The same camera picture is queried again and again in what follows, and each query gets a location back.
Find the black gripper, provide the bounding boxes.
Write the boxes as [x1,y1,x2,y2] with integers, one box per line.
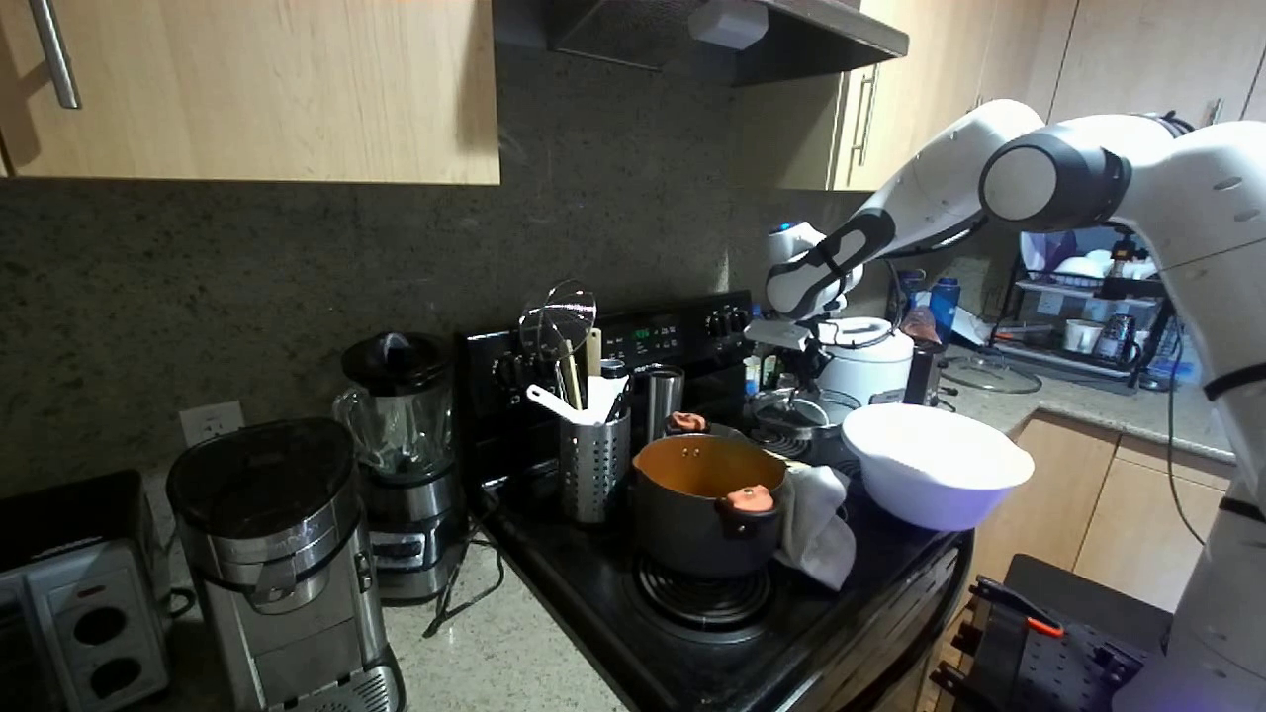
[743,221,861,351]

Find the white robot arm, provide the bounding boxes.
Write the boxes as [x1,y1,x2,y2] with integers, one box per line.
[763,101,1266,710]

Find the white mixing bowl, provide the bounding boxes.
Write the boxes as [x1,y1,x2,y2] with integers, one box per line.
[842,402,1036,530]

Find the white ladle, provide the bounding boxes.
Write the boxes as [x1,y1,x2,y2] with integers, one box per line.
[527,384,596,428]

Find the white kitchen towel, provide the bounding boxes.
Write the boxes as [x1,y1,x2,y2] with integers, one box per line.
[775,463,858,588]

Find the metal whisk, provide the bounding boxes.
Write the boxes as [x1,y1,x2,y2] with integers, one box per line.
[519,284,600,366]

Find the metal utensil holder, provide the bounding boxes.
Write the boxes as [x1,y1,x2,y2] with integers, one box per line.
[560,417,627,528]

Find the dish drying rack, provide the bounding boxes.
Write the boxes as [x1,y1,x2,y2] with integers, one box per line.
[987,224,1175,389]

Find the black electric stove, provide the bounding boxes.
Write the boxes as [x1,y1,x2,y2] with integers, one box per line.
[453,329,972,712]

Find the range hood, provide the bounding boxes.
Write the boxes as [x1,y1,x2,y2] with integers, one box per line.
[544,0,908,83]

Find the black tool rack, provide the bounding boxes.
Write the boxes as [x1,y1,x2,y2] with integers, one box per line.
[929,555,1172,712]

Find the black blender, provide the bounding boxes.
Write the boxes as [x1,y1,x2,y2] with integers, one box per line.
[332,333,466,604]

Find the steel coffee maker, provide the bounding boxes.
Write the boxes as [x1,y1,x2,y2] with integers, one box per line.
[167,417,408,712]

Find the upper wooden cabinet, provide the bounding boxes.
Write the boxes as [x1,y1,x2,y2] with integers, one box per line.
[0,0,499,186]

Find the dark pot orange handles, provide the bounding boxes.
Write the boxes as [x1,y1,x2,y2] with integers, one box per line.
[627,410,786,578]

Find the wall power outlet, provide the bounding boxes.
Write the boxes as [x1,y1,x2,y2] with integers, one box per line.
[178,400,245,447]

